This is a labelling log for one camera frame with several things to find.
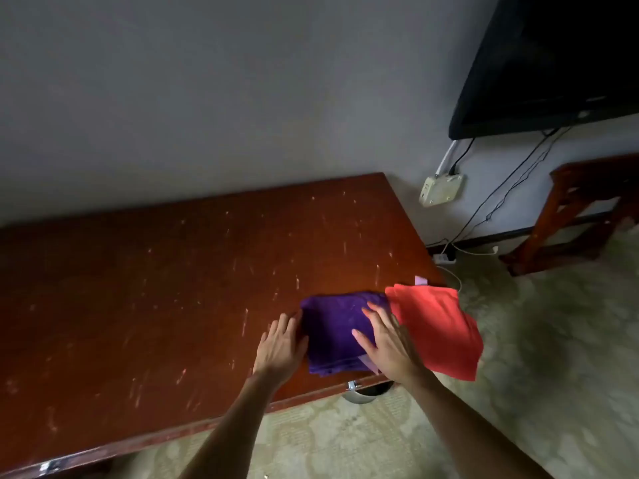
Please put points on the person's right hand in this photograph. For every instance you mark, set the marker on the person's right hand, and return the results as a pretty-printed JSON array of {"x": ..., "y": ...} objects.
[{"x": 394, "y": 349}]

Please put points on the brown wooden table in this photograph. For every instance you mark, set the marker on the brown wooden table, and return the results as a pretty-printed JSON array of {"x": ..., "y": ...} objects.
[{"x": 150, "y": 294}]

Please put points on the dark baseboard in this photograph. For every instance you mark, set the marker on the dark baseboard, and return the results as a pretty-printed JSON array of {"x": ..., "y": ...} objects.
[{"x": 499, "y": 238}]

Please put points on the red-brown wooden stool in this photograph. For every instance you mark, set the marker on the red-brown wooden stool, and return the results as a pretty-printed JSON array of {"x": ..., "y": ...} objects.
[{"x": 574, "y": 179}]

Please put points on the person's right forearm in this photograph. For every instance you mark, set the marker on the person's right forearm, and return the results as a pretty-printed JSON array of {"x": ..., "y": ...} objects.
[{"x": 464, "y": 434}]

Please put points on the red cloth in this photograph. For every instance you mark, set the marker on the red cloth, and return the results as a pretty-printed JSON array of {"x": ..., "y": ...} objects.
[{"x": 439, "y": 324}]

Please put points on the person's left forearm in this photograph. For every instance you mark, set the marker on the person's left forearm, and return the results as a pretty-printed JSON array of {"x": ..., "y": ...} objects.
[{"x": 234, "y": 434}]

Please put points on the silver metal bin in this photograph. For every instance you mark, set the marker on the silver metal bin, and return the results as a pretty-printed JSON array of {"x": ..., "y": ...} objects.
[{"x": 359, "y": 397}]

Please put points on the black television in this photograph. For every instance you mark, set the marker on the black television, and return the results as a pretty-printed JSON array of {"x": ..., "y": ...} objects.
[{"x": 549, "y": 59}]

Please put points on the white power strip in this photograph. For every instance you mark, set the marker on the white power strip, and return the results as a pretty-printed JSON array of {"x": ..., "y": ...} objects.
[{"x": 444, "y": 258}]

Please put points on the beige wall socket box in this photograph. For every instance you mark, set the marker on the beige wall socket box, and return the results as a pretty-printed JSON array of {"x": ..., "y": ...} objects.
[{"x": 442, "y": 190}]

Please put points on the purple cloth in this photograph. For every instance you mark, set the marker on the purple cloth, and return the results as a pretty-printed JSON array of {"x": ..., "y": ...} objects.
[{"x": 329, "y": 334}]

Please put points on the person's left hand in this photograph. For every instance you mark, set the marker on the person's left hand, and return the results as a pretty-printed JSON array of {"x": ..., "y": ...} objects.
[{"x": 279, "y": 349}]

